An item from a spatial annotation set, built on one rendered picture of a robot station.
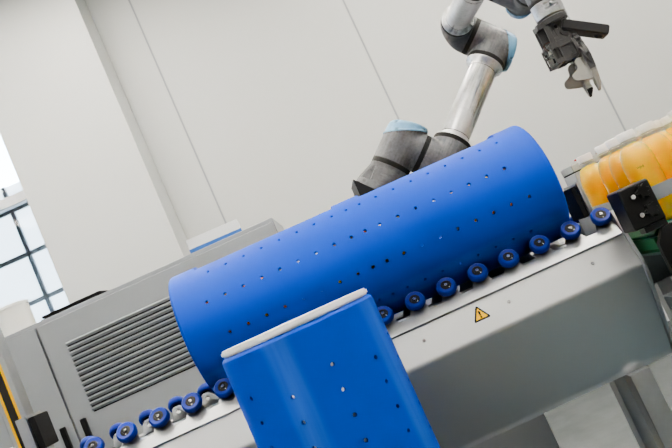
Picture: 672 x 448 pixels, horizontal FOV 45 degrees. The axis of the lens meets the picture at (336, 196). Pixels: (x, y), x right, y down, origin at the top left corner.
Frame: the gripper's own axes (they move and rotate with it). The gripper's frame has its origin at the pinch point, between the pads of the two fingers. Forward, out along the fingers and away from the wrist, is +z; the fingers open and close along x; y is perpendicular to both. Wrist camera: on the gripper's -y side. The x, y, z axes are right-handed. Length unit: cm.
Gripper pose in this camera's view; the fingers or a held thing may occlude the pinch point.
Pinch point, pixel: (595, 87)
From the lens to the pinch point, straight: 209.8
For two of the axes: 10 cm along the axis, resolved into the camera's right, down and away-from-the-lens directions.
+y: -9.1, 4.0, -0.6
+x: 0.1, -1.3, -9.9
